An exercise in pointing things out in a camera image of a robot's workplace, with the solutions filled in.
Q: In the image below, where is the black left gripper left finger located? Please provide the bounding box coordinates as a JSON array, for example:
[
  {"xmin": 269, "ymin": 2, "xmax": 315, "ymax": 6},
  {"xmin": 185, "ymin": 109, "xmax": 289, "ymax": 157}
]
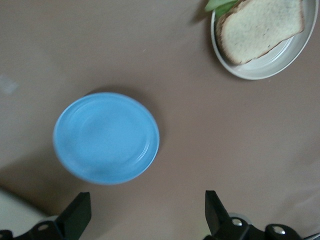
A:
[{"xmin": 29, "ymin": 191, "xmax": 92, "ymax": 240}]

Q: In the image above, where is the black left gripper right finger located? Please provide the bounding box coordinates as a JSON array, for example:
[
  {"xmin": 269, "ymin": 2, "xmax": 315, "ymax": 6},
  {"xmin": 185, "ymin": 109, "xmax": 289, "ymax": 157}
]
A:
[{"xmin": 203, "ymin": 190, "xmax": 251, "ymax": 240}]

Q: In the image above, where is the bread slice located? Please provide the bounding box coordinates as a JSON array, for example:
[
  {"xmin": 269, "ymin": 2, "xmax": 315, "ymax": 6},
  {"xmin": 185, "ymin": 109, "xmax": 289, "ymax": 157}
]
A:
[{"xmin": 215, "ymin": 0, "xmax": 306, "ymax": 66}]

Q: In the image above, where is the green lettuce leaf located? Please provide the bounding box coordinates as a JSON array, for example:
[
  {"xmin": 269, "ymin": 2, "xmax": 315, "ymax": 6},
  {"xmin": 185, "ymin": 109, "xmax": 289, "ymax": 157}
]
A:
[{"xmin": 204, "ymin": 0, "xmax": 238, "ymax": 19}]

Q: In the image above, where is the blue plate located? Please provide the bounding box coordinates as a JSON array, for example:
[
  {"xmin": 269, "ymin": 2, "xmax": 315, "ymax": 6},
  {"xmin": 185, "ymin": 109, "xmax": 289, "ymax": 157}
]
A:
[{"xmin": 52, "ymin": 92, "xmax": 161, "ymax": 186}]

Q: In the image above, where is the beige plate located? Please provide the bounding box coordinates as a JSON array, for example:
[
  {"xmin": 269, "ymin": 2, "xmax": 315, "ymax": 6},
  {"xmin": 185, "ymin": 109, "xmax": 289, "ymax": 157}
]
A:
[{"xmin": 210, "ymin": 0, "xmax": 320, "ymax": 81}]

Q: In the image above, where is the beige chrome toaster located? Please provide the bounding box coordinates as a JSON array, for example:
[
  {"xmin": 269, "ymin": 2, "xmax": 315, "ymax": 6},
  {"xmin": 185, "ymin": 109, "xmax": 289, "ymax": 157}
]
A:
[{"xmin": 0, "ymin": 187, "xmax": 55, "ymax": 232}]

